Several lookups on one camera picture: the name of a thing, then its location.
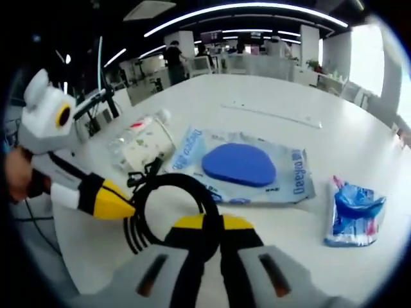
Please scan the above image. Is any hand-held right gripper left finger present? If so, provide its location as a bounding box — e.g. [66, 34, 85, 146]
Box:
[73, 214, 223, 308]

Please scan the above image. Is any white paper cup item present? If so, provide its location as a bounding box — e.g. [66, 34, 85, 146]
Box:
[123, 123, 177, 171]

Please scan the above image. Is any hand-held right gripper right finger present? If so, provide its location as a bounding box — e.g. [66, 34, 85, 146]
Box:
[220, 214, 357, 308]

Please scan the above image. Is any long ceiling strip light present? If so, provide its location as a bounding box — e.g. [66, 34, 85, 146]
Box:
[143, 2, 350, 39]

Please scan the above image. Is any black cable item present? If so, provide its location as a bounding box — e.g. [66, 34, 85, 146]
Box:
[123, 156, 223, 258]

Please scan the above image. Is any blue pink snack packet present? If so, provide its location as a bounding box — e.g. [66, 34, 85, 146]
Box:
[322, 175, 387, 248]

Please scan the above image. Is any person's left hand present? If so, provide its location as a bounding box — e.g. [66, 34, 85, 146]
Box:
[6, 146, 53, 203]

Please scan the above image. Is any white table socket panel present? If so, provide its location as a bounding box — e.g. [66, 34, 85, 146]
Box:
[220, 102, 323, 130]

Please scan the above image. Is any clear plastic bottle item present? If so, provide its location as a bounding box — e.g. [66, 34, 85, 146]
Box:
[107, 108, 171, 163]

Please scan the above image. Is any blue pad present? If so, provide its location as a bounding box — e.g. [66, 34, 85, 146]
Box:
[164, 125, 317, 207]

